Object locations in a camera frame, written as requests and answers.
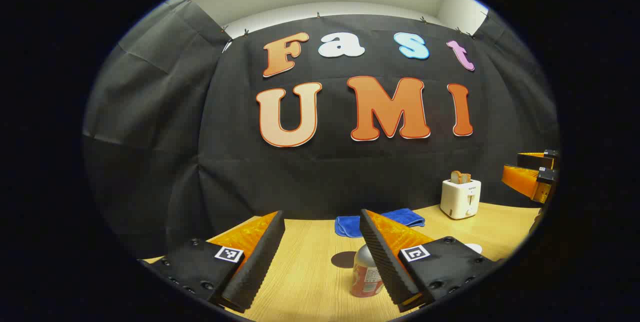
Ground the black backdrop cloth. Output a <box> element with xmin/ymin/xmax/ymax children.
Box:
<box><xmin>82</xmin><ymin>0</ymin><xmax>560</xmax><ymax>263</ymax></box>

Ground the white toaster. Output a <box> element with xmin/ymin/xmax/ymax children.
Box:
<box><xmin>440</xmin><ymin>178</ymin><xmax>482</xmax><ymax>220</ymax></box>

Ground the dark round coaster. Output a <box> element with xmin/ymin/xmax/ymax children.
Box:
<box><xmin>331</xmin><ymin>251</ymin><xmax>357</xmax><ymax>269</ymax></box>

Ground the silver water bottle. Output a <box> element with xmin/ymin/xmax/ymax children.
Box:
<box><xmin>350</xmin><ymin>244</ymin><xmax>386</xmax><ymax>298</ymax></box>

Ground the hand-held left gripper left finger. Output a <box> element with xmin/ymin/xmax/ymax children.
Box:
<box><xmin>142</xmin><ymin>211</ymin><xmax>286</xmax><ymax>314</ymax></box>

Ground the blue towel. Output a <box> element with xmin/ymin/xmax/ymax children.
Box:
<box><xmin>334</xmin><ymin>208</ymin><xmax>426</xmax><ymax>238</ymax></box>

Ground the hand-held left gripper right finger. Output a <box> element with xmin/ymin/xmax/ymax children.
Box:
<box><xmin>359</xmin><ymin>209</ymin><xmax>501</xmax><ymax>313</ymax></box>

